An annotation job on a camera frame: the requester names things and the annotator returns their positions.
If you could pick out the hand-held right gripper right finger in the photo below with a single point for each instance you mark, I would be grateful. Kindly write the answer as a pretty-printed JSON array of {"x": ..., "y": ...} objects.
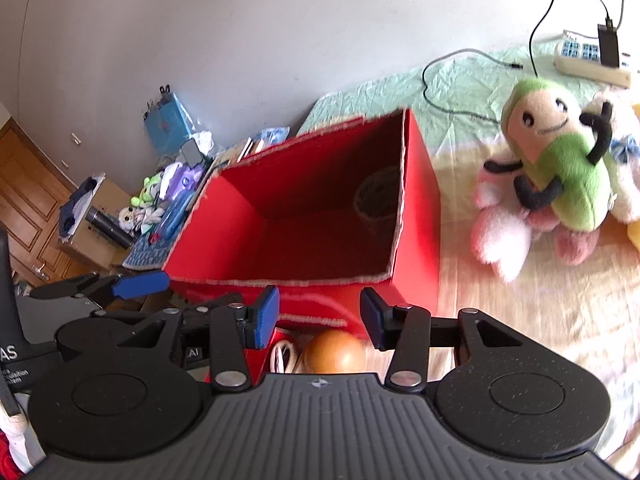
[{"x": 372, "y": 320}]

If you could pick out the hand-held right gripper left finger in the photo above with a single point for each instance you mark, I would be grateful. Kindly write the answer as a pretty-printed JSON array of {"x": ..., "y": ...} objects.
[{"x": 266, "y": 317}]

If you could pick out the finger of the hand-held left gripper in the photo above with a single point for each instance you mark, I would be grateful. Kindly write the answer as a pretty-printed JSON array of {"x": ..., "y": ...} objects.
[{"x": 140, "y": 284}]

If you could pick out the orange ball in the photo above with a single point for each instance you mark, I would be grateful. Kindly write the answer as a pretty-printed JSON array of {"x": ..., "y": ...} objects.
[{"x": 332, "y": 355}]

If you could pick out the large red cardboard box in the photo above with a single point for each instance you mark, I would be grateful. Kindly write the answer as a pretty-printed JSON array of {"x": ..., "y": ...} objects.
[{"x": 425, "y": 200}]

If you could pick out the blue patterned cloth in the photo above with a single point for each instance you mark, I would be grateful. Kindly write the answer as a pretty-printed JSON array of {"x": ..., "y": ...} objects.
[{"x": 145, "y": 255}]

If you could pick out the black thermos bottle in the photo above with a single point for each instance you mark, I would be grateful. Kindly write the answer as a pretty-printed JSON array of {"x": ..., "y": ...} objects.
[{"x": 107, "y": 227}]

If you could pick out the small white doll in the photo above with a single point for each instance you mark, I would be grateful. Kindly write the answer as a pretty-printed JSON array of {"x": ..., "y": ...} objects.
[{"x": 131, "y": 217}]

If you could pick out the blue plastic case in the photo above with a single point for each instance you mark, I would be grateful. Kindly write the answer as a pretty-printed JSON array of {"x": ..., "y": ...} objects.
[{"x": 175, "y": 215}]

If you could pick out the small green plush toy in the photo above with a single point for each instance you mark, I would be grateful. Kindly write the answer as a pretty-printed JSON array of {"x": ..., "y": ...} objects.
[{"x": 147, "y": 192}]

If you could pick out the brown cardboard box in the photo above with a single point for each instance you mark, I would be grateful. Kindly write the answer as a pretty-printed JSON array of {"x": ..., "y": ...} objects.
[{"x": 117, "y": 195}]

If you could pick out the dark blue cloth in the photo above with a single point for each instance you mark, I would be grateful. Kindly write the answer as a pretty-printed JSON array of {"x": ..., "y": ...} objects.
[{"x": 75, "y": 207}]

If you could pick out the purple white packet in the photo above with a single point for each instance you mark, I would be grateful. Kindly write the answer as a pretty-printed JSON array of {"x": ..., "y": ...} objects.
[{"x": 182, "y": 177}]

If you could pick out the round cup in box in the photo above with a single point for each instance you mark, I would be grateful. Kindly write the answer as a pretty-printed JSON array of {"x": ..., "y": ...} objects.
[{"x": 377, "y": 195}]

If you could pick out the small grey box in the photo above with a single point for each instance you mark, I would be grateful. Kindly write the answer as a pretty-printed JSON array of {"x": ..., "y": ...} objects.
[{"x": 191, "y": 152}]

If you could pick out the wooden door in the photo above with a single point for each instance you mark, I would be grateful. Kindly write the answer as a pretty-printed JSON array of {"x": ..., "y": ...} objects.
[{"x": 30, "y": 195}]

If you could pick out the pink white plush toy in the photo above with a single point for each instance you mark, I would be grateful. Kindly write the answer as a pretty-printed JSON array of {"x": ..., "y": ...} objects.
[{"x": 500, "y": 240}]

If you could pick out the white plastic bag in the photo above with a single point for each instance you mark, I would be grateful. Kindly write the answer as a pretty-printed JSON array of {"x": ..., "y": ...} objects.
[{"x": 204, "y": 141}]

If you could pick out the blue paper bag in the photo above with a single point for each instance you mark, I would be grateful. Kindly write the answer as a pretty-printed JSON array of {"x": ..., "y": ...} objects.
[{"x": 167, "y": 120}]

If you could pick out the blue patterned packet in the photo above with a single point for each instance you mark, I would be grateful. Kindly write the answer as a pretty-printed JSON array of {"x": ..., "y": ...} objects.
[{"x": 275, "y": 133}]

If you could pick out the white power strip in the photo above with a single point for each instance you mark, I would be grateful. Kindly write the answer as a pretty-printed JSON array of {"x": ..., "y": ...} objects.
[{"x": 575, "y": 63}]

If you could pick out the black power adapter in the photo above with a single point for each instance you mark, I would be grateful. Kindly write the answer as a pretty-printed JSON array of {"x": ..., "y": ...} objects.
[{"x": 608, "y": 45}]

